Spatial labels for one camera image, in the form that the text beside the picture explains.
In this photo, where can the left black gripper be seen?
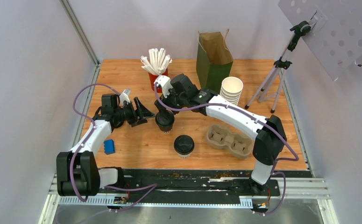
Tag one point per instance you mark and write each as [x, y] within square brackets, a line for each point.
[142, 111]

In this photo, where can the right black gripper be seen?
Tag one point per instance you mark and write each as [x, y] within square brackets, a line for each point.
[166, 101]

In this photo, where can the black coffee lid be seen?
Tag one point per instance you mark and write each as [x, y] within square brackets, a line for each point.
[184, 145]
[165, 119]

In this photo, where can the white paper cup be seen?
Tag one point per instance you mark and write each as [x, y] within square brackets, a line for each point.
[184, 155]

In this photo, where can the green paper bag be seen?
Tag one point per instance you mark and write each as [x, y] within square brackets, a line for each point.
[214, 60]

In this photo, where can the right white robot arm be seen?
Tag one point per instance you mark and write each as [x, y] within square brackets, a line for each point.
[267, 133]

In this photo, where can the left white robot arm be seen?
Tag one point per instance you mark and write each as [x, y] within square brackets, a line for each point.
[77, 170]

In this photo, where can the stack of black lids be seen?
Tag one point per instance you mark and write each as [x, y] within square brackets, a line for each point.
[117, 121]

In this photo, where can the red cup holder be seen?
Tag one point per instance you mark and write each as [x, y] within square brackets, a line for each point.
[153, 77]

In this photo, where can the blue toy brick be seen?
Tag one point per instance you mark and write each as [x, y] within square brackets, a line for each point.
[109, 146]

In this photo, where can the white wrapped straws bundle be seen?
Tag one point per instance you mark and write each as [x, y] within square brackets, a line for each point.
[157, 62]

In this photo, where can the stack of white paper cups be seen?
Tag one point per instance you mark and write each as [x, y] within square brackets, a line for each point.
[231, 89]

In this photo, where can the brown cardboard cup carrier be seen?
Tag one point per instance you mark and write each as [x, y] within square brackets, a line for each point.
[238, 145]

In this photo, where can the grey tripod stand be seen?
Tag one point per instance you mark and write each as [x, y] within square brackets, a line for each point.
[280, 66]

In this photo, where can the grey perforated panel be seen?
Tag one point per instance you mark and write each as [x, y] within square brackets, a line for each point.
[336, 36]

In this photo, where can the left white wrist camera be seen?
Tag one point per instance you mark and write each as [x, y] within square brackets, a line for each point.
[124, 97]

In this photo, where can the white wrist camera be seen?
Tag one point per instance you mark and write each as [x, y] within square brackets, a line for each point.
[124, 97]
[163, 82]

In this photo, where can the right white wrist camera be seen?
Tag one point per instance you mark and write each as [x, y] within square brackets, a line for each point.
[163, 82]

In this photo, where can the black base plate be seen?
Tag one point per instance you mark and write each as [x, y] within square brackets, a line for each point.
[197, 186]

